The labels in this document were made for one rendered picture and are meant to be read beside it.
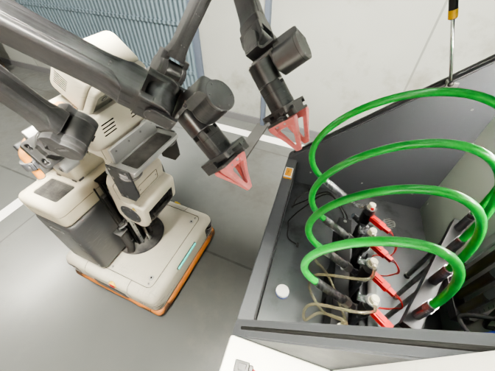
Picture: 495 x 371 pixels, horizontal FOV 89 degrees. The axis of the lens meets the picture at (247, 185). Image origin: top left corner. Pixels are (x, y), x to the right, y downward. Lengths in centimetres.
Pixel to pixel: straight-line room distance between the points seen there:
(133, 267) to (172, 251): 22
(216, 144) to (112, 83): 20
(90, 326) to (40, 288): 46
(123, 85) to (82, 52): 7
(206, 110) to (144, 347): 148
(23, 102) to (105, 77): 25
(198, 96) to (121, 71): 13
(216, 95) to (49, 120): 40
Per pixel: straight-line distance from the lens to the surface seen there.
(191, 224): 166
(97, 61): 50
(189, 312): 172
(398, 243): 41
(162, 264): 156
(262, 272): 73
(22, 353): 204
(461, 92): 55
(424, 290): 66
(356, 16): 238
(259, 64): 58
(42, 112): 72
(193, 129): 51
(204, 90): 45
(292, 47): 55
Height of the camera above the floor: 162
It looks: 47 degrees down
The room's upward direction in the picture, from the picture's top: straight up
